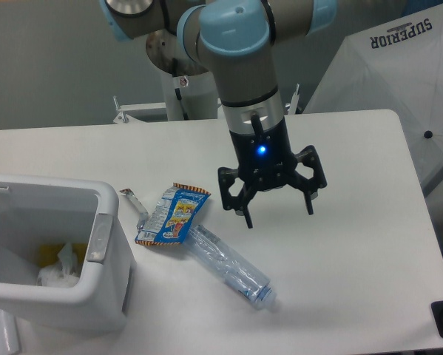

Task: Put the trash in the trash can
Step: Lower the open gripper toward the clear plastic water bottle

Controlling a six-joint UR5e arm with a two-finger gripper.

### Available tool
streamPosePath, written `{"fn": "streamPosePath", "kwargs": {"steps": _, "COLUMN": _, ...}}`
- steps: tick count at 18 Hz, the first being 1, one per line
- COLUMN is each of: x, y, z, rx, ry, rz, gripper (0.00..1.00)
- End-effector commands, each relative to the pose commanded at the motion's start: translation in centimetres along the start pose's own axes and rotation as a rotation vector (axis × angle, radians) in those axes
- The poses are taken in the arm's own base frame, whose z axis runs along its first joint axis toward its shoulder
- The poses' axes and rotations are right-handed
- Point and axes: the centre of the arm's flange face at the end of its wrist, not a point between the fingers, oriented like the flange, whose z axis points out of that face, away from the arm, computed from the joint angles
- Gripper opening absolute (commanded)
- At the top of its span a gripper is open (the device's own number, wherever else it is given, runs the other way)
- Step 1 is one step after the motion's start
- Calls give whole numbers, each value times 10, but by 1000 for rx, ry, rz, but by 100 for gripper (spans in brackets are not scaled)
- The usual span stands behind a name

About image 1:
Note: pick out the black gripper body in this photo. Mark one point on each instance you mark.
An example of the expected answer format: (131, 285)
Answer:
(265, 161)

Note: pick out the blue snack wrapper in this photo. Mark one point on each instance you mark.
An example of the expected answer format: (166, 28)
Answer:
(172, 218)

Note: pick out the clear plastic bottle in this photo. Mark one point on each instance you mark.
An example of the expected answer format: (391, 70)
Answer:
(230, 267)

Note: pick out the torn silver wrapper strip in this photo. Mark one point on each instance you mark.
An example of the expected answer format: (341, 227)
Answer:
(143, 213)

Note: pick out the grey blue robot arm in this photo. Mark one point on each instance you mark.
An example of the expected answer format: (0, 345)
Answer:
(233, 40)

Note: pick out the white plastic trash can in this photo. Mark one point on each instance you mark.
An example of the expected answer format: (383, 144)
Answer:
(36, 211)

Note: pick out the yellow trash piece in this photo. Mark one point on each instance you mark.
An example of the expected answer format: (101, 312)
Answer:
(48, 254)

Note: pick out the right metal table clamp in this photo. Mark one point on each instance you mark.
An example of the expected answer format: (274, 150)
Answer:
(292, 106)

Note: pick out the metal table clamp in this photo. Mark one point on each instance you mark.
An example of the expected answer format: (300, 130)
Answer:
(292, 106)
(121, 117)

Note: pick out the left metal table clamp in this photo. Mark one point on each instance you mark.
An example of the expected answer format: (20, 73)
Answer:
(121, 117)

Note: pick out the white umbrella with lettering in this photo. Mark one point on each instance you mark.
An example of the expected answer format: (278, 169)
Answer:
(398, 66)

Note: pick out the crumpled white tissue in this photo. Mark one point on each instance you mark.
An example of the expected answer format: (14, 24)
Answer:
(63, 274)

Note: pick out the paper sheet with writing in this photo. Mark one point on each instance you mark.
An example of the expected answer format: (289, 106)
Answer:
(9, 342)

